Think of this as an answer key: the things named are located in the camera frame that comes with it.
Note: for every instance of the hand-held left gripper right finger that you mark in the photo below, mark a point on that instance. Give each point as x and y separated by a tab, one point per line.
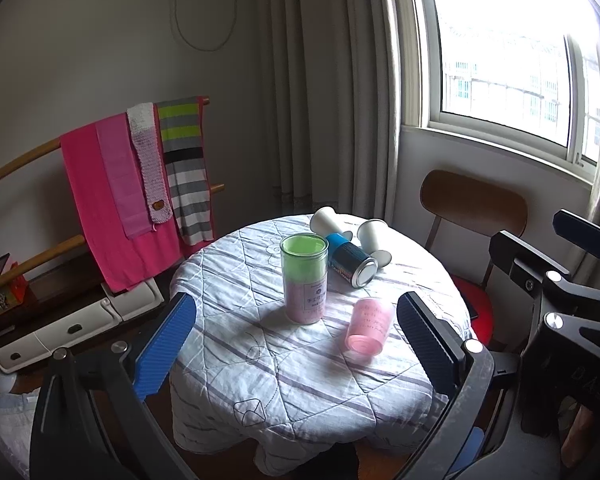
430	347

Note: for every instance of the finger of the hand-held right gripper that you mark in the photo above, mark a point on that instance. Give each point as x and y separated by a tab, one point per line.
525	260
587	235

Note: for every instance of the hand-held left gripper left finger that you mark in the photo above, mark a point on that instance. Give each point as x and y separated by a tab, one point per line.
162	347

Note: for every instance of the pink plastic cup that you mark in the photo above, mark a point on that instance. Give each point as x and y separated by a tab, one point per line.
369	327

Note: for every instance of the person's right forearm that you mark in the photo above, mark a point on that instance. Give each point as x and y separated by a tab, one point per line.
582	432

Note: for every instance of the white paper cup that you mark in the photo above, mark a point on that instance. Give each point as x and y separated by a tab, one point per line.
372	240
325	222

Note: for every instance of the red seat cushion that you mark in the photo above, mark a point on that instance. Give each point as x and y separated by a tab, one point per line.
480	320

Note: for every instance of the wooden chair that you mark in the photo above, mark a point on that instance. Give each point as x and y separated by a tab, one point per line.
472	205

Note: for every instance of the white plastic appliance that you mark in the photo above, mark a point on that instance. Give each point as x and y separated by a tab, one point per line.
80	320

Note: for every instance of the blue metal can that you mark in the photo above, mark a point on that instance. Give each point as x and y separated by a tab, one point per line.
350	262

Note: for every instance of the striped quilted tablecloth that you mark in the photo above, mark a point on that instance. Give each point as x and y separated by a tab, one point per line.
280	370

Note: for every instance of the glass jar green pink contents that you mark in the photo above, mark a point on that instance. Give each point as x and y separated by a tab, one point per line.
304	280

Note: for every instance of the hot pink towel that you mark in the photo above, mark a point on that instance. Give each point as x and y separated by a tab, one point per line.
92	210

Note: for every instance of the red box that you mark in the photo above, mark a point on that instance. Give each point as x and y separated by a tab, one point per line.
2	300

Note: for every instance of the light pink towel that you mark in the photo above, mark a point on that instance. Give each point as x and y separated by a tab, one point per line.
122	175

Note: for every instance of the green grey striped towel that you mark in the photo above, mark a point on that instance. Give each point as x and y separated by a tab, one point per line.
187	170

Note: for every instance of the light blue white cloth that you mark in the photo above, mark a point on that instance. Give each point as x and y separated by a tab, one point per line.
2	435

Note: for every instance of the pink white knitted scarf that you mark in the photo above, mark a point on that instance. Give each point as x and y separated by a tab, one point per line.
150	160

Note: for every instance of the wooden towel rack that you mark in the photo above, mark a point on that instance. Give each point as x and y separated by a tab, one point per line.
25	160

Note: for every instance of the beige curtain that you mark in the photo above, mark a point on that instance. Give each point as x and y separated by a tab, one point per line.
325	85

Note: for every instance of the window with white frame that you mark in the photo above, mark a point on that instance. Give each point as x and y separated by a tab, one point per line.
505	45

